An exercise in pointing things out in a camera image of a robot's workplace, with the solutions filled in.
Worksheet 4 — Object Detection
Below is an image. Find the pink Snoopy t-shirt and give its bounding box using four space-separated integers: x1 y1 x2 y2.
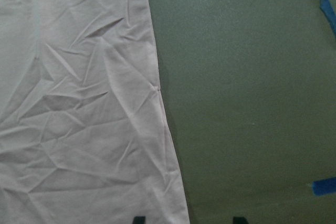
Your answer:
1 0 190 223

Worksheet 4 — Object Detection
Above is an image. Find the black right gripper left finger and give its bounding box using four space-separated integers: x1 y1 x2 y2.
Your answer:
132 216 145 224

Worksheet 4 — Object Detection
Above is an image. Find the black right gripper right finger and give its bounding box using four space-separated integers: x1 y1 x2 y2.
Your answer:
233 216 249 224

